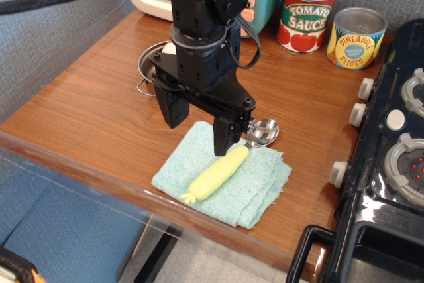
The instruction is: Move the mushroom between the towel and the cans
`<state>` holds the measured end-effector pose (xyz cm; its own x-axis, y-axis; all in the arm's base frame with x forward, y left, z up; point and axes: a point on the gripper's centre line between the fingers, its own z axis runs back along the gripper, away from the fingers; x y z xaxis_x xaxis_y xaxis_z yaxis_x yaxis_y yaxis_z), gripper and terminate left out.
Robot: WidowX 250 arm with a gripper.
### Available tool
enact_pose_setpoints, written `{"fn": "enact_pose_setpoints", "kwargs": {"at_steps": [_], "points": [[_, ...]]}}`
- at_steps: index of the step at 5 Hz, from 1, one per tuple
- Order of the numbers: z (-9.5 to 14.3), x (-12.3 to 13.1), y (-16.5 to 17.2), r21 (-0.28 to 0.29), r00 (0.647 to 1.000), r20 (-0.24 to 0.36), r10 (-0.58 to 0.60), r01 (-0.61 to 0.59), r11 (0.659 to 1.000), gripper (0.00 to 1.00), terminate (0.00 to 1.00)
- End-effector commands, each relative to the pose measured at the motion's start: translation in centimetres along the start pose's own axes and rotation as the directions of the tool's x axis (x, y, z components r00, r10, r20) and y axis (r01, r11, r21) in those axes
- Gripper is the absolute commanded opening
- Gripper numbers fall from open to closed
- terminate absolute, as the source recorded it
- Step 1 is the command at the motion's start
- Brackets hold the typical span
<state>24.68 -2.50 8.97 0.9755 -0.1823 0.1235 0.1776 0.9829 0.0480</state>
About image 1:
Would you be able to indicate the black toy stove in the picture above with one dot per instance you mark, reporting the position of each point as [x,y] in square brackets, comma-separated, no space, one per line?
[378,235]

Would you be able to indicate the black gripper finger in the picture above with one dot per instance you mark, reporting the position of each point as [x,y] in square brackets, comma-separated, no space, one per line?
[226,132]
[174,108]

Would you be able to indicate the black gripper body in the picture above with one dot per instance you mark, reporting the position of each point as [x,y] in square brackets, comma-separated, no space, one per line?
[203,72]

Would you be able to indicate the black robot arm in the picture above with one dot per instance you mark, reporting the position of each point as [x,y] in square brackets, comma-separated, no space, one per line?
[203,71]

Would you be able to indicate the light blue folded towel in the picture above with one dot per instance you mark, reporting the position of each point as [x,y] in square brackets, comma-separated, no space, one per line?
[243,198]

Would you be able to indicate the tomato sauce toy can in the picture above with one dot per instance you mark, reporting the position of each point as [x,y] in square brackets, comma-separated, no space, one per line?
[303,24]

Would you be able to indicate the white plush mushroom brown cap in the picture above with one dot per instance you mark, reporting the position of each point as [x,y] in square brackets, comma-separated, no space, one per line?
[169,48]

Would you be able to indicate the small stainless steel pot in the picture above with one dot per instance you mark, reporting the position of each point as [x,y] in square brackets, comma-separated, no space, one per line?
[147,70]

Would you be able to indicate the pineapple slices toy can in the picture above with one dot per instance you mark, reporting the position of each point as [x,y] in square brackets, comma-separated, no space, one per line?
[356,37]

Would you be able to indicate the clear acrylic barrier panel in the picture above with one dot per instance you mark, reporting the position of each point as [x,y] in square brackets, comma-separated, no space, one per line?
[74,233]

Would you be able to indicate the spoon with yellow handle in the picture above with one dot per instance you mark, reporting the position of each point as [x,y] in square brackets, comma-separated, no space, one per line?
[262,133]

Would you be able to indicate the orange plush object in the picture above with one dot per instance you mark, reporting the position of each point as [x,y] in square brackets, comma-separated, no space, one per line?
[15,268]

